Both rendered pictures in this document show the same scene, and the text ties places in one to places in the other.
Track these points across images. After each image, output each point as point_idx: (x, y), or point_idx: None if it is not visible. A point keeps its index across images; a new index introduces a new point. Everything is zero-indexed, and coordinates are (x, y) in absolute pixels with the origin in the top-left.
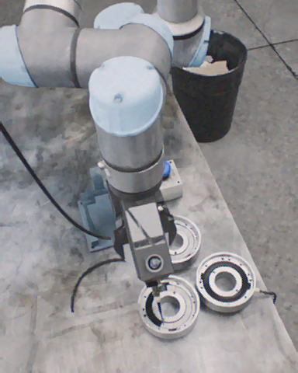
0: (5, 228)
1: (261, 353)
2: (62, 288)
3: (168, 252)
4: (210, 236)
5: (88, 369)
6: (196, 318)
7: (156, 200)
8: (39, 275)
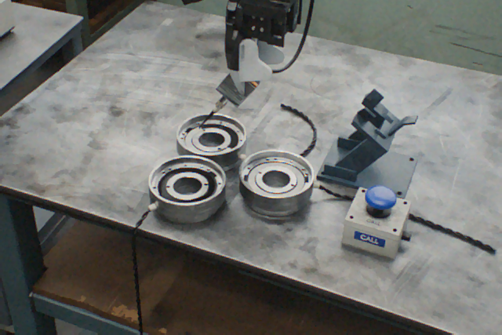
0: (427, 104)
1: (102, 183)
2: (312, 110)
3: None
4: (257, 231)
5: (220, 94)
6: (178, 144)
7: None
8: (342, 104)
